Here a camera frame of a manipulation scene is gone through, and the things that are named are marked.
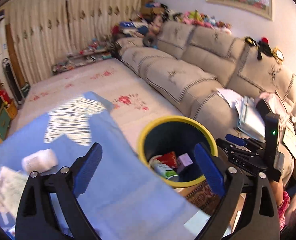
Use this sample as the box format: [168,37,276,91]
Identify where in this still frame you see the pink white paper box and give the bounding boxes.
[177,153,193,168]

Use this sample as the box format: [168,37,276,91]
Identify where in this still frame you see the small white pill bottle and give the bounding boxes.
[21,148,58,173]

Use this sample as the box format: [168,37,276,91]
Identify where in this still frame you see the beige curtains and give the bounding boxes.
[0,0,141,84]

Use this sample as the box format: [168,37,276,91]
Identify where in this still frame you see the floral mattress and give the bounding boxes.
[8,59,180,148]

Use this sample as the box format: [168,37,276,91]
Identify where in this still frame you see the low shelf with clutter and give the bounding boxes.
[52,48,112,75]

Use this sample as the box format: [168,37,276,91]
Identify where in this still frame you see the black tower fan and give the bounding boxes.
[2,58,25,105]

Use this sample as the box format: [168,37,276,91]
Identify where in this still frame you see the pile of plush toys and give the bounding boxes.
[140,2,232,35]

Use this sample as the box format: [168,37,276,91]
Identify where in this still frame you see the white green bottle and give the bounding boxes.
[149,159,179,182]

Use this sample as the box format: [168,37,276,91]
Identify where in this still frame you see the blue tablecloth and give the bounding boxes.
[0,91,201,240]

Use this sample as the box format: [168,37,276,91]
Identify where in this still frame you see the red snack packet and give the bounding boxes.
[156,151,178,169]

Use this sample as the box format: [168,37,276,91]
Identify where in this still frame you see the beige sofa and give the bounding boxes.
[115,21,296,181]

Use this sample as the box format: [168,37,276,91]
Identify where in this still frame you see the yellow rim trash bin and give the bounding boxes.
[137,115,218,188]

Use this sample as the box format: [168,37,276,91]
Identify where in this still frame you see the papers on sofa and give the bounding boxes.
[217,88,265,142]

